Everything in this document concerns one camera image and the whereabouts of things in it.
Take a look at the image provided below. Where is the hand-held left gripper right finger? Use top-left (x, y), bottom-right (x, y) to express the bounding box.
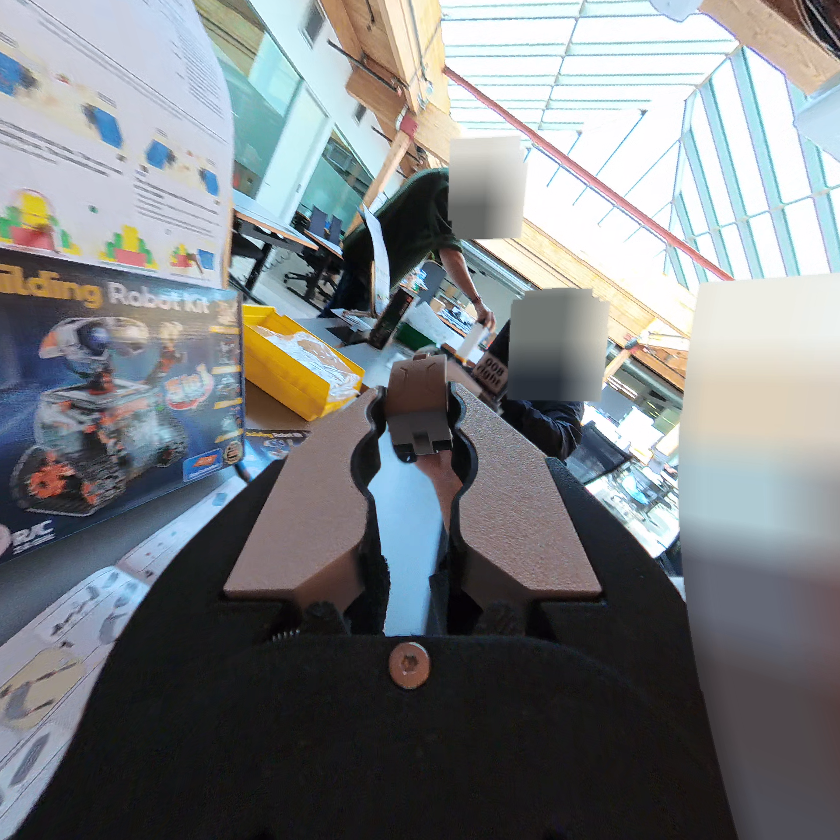
top-left (448, 384), bottom-right (603, 636)

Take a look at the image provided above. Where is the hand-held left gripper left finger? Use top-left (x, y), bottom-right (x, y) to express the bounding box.
top-left (222, 386), bottom-right (388, 634)

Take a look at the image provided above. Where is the grey curved building panel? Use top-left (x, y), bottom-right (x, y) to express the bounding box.
top-left (383, 352), bottom-right (455, 464)

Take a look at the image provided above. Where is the person's right forearm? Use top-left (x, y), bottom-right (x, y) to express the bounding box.
top-left (416, 453), bottom-right (464, 560)

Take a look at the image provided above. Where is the grey desk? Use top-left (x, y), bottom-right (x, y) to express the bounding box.
top-left (0, 315), bottom-right (500, 647)

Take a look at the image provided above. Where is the small illustrated leaflet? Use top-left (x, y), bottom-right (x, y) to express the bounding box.
top-left (243, 427), bottom-right (313, 481)

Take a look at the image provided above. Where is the long black carton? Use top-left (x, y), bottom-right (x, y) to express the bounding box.
top-left (367, 285), bottom-right (416, 349)

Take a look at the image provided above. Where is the white standing paper sheet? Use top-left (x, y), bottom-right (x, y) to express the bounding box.
top-left (364, 205), bottom-right (393, 311)

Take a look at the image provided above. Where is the yellow parts bin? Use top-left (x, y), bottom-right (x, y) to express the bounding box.
top-left (241, 303), bottom-right (366, 421)

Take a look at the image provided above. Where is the blue robot kit box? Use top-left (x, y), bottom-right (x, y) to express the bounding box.
top-left (0, 247), bottom-right (245, 565)

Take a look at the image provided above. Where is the red pipe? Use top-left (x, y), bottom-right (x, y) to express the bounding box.
top-left (442, 65), bottom-right (735, 282)

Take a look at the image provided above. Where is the white instruction booklet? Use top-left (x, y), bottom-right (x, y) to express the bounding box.
top-left (0, 472), bottom-right (252, 816)

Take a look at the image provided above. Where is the skylight window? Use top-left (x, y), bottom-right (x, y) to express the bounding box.
top-left (439, 0), bottom-right (840, 298)

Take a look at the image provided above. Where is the white printed instruction sheet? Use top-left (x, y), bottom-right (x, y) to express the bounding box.
top-left (0, 0), bottom-right (236, 290)

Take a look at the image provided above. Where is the white security camera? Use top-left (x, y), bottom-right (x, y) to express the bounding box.
top-left (792, 84), bottom-right (840, 162)

